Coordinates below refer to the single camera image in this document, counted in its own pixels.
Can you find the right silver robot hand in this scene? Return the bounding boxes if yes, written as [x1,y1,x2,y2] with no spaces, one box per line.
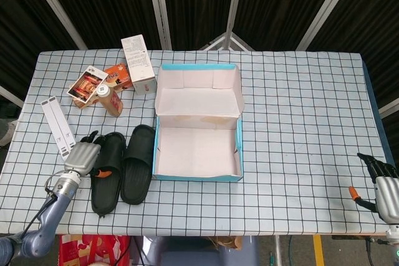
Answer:
[348,152,399,225]

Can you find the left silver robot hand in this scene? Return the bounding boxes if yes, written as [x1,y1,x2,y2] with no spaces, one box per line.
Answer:
[64,130,112,179]

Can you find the black rubber slipper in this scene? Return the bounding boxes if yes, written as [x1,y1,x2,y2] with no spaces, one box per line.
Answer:
[90,132,127,217]
[120,124,156,206]

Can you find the white long strip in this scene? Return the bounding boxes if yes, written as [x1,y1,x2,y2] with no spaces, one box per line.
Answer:
[41,96,77,158]

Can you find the photo print biscuit box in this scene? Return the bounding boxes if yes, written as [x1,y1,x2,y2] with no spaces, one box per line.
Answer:
[66,65,108,110]

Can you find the orange snack packet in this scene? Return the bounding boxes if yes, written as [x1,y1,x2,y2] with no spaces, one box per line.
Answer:
[103,63,132,92]

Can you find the light blue shoe box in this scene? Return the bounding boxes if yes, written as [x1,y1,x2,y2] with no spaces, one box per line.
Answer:
[151,63,244,182]

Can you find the tall white carton box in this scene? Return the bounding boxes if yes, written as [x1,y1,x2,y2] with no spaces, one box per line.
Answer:
[120,34,156,95]

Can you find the brown tea bottle white cap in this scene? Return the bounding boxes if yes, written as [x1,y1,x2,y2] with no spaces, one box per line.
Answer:
[95,84,123,118]

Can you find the red gift bag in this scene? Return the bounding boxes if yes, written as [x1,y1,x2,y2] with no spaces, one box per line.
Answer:
[59,234,131,266]

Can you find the checked white tablecloth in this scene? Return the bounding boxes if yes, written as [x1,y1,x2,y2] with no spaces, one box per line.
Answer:
[0,48,394,236]

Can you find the metal table leg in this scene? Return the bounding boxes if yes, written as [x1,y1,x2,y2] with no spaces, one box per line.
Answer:
[273,235,284,266]

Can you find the brown paper bag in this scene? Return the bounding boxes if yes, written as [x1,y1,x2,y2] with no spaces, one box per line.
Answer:
[207,235,243,251]

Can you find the white triangular screen foot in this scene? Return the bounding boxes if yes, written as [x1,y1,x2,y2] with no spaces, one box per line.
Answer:
[199,31,257,52]

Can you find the black arm cable with plug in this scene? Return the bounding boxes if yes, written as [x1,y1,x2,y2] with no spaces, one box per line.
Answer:
[20,169,68,239]

